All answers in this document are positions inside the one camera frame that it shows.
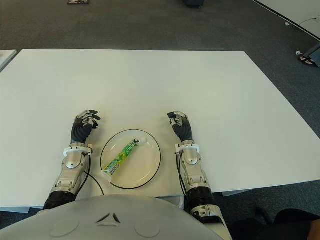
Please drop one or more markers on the foot in sandal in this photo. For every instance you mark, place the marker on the foot in sandal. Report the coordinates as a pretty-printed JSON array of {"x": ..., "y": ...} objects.
[{"x": 306, "y": 60}]

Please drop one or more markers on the white table black edge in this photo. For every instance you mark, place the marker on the white table black edge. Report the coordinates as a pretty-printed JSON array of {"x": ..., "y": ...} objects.
[{"x": 295, "y": 11}]

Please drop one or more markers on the red black floor item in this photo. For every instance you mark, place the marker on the red black floor item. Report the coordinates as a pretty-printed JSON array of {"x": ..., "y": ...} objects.
[{"x": 78, "y": 1}]

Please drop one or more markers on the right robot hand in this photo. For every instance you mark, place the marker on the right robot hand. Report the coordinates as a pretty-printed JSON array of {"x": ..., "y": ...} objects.
[{"x": 183, "y": 131}]

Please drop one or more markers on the silver robot torso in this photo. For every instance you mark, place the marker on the silver robot torso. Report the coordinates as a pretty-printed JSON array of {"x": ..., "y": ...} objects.
[{"x": 112, "y": 220}]

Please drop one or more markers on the green white toothpaste tube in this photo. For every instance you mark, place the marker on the green white toothpaste tube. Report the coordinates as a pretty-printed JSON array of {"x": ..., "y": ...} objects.
[{"x": 120, "y": 157}]

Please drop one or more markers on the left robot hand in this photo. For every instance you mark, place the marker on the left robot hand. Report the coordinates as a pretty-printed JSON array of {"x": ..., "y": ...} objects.
[{"x": 80, "y": 132}]

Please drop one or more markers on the dark blue floor object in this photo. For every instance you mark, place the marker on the dark blue floor object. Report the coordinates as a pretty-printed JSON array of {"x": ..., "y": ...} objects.
[{"x": 194, "y": 2}]

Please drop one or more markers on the white plate black rim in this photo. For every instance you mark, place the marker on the white plate black rim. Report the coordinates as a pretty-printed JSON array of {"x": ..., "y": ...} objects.
[{"x": 145, "y": 165}]

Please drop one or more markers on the black office chair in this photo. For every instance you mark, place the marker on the black office chair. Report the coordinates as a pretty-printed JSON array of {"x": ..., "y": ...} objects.
[{"x": 275, "y": 227}]

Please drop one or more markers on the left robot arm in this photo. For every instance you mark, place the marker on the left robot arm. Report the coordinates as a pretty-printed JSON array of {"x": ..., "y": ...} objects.
[{"x": 72, "y": 162}]

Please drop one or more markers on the white side table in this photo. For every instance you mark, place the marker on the white side table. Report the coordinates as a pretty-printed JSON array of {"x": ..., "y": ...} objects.
[{"x": 7, "y": 58}]

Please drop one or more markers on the grey trouser leg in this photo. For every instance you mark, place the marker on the grey trouser leg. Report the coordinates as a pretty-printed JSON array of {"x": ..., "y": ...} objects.
[{"x": 314, "y": 52}]

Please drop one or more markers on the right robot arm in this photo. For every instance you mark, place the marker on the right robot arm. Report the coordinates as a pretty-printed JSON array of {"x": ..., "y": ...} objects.
[{"x": 192, "y": 160}]

